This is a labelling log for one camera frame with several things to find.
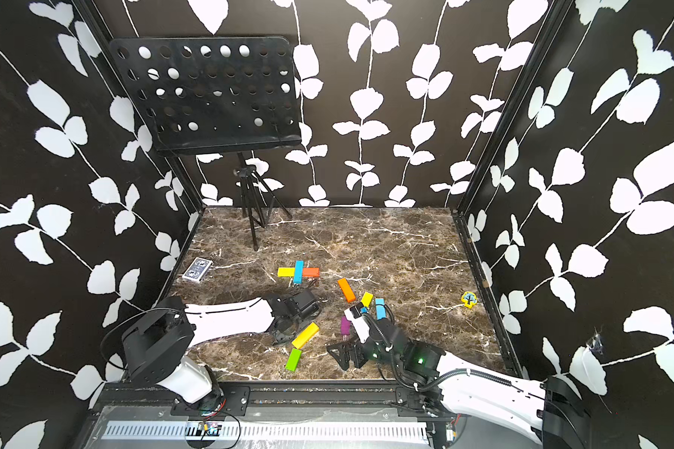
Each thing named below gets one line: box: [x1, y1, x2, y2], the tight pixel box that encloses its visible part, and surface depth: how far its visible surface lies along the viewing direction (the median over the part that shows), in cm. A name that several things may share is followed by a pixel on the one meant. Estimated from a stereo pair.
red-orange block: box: [303, 267, 322, 278], surface depth 103 cm
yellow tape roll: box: [460, 290, 479, 309], surface depth 95 cm
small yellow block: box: [360, 290, 374, 308], surface depth 95 cm
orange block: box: [337, 277, 357, 303], surface depth 97 cm
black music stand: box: [110, 35, 303, 251], surface depth 69 cm
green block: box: [284, 347, 302, 372], surface depth 82 cm
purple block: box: [339, 315, 352, 336], surface depth 90 cm
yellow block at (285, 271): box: [277, 267, 296, 277], surface depth 102 cm
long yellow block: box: [291, 321, 321, 350], surface depth 87 cm
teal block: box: [293, 260, 305, 285], surface depth 101 cm
